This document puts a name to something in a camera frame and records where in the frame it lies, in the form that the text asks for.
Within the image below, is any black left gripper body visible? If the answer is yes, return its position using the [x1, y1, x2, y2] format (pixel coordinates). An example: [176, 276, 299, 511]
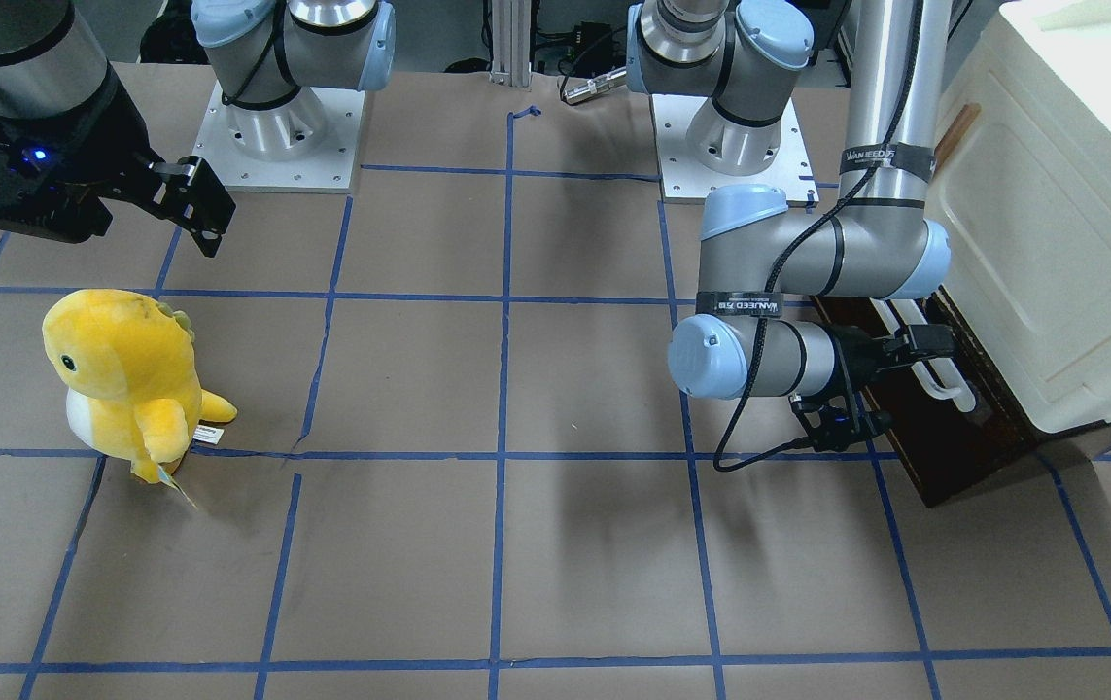
[787, 326, 890, 449]

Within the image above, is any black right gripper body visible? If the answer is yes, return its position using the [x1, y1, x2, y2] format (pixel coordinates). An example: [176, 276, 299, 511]
[0, 68, 167, 244]

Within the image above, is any dark wooden drawer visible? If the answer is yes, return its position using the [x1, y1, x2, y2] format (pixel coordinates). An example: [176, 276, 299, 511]
[862, 289, 1052, 507]

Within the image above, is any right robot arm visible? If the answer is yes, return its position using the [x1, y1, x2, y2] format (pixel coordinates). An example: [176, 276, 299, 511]
[0, 1, 892, 451]

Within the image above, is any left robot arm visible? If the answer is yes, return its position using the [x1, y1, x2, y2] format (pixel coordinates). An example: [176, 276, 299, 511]
[625, 1, 955, 452]

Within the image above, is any yellow plush toy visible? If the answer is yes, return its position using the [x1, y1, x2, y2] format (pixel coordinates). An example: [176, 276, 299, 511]
[41, 289, 238, 488]

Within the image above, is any cream plastic cabinet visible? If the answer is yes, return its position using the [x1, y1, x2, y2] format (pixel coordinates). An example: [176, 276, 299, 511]
[927, 1, 1111, 433]

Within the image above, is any aluminium frame post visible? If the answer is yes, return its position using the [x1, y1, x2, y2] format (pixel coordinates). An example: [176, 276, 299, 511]
[489, 0, 533, 91]

